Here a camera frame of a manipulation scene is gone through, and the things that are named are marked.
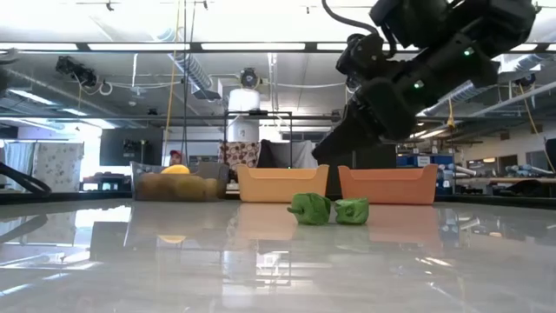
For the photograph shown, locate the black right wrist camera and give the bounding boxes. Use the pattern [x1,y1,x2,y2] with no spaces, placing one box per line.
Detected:
[334,32,394,90]

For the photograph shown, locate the grey draped cloth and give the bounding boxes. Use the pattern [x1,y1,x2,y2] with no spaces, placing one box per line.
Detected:
[277,139,319,170]

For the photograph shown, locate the yellow plastic basket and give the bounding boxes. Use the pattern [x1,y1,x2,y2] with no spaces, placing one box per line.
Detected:
[236,163,330,203]

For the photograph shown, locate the silver ventilation duct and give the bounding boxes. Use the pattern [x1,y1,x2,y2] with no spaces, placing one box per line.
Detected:
[158,28,221,101]
[419,80,496,117]

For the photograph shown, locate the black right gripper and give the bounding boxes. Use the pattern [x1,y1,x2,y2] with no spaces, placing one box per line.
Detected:
[311,56,453,165]

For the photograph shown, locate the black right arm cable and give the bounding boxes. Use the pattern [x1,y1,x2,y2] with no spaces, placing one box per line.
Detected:
[321,0,381,36]

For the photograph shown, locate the thin yellow cord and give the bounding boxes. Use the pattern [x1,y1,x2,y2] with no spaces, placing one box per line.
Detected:
[163,0,182,147]

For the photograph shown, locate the black mounted camera rig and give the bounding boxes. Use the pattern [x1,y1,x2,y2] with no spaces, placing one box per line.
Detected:
[55,55,98,88]

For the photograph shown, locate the brown dotted cloth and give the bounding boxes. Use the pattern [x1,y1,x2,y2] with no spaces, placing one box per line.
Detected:
[218,141,261,175]

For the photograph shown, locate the black flat monitor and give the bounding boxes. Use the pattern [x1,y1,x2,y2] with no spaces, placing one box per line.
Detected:
[99,128,164,167]

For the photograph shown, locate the orange plastic basket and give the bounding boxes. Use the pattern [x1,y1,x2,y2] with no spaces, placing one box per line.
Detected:
[337,163,439,205]

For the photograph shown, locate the long yellow cable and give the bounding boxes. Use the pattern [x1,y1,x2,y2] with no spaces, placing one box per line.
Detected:
[519,82,556,171]

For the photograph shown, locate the translucent grey plastic basket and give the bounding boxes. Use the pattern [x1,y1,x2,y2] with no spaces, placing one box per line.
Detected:
[129,161,230,203]

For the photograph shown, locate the black metal rack frame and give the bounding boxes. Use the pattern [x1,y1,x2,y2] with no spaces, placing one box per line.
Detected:
[222,110,294,169]

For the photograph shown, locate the green toy bell pepper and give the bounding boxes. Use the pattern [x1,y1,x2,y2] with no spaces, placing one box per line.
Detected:
[334,197,370,226]
[286,192,332,226]

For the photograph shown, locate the dark low workbench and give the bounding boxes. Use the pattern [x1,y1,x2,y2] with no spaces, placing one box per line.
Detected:
[80,172,131,192]

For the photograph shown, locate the white floral curtain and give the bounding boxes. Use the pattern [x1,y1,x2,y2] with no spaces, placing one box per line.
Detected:
[34,142,85,193]

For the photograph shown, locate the black draped cloth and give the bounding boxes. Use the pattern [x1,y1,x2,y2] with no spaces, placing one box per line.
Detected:
[255,138,281,170]

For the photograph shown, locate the pale plain curtain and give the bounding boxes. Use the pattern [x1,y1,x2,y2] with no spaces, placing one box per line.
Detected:
[3,141,36,164]

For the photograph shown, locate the black round fan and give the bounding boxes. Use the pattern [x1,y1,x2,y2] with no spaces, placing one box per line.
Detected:
[240,67,261,90]

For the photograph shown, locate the white cylindrical tank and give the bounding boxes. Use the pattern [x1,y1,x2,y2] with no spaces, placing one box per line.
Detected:
[228,88,261,143]

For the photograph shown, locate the blue storage bins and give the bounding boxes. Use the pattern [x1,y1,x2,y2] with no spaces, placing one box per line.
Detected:
[396,154,455,169]

